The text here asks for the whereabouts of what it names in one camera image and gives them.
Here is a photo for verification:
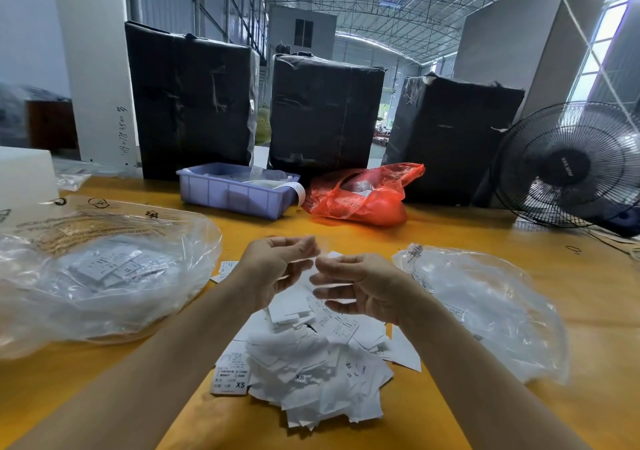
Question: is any person's right hand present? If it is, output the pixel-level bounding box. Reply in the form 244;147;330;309
309;253;433;328

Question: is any person's left hand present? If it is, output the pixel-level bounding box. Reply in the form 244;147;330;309
230;235;321;312

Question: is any pile of white labels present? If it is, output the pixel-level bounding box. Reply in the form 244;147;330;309
210;253;423;431

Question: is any clear plastic bag black print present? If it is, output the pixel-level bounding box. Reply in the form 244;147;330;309
393;243;571;386

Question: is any large clear bag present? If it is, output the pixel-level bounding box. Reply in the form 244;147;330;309
0;196;224;360

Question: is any person's right forearm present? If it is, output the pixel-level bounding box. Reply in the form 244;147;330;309
400;303;593;450

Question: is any person's left forearm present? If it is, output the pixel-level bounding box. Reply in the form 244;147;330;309
10;289;259;450

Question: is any red plastic bag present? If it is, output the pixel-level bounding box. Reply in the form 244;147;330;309
303;161;426;228

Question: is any blue plastic bin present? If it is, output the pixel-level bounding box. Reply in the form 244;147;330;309
177;162;306;220

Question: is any large black wrapped bale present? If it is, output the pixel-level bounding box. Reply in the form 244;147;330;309
124;21;260;182
382;72;526;206
267;53;386;184

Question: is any black table fan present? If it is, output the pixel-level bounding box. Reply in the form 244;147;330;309
491;101;640;236

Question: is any grey cabin with window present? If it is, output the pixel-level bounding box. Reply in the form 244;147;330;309
267;5;338;60

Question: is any brown wooden cabinet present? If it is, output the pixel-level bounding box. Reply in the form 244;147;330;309
27;99;79;154

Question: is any white foam box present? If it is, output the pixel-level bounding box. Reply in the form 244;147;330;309
0;146;59;212

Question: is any white pillar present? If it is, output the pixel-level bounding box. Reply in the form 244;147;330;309
50;0;141;168

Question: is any bundle of cables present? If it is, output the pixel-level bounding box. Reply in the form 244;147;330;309
590;227;640;262

